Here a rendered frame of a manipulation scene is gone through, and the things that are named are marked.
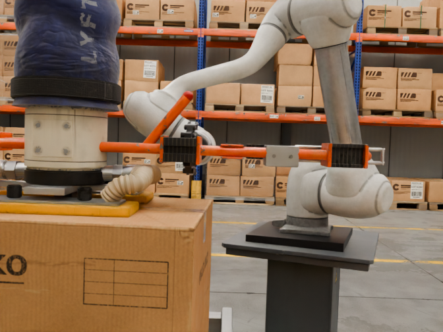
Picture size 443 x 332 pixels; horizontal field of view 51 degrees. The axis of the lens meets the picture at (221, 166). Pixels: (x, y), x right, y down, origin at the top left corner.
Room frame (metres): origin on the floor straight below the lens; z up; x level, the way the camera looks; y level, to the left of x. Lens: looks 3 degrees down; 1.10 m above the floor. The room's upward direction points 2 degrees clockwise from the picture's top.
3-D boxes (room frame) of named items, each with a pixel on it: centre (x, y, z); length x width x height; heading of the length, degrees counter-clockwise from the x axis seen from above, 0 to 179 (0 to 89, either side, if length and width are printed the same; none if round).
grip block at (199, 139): (1.01, 0.09, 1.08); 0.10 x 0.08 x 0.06; 179
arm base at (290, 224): (1.73, -0.31, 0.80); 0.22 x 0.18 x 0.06; 73
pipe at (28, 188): (1.01, 0.34, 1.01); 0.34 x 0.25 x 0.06; 89
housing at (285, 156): (1.01, -0.13, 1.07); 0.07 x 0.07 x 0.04; 89
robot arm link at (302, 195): (1.72, -0.33, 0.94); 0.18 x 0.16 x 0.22; 42
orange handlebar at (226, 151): (1.13, 0.14, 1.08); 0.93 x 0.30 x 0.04; 89
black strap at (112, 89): (1.02, 0.34, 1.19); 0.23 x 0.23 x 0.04
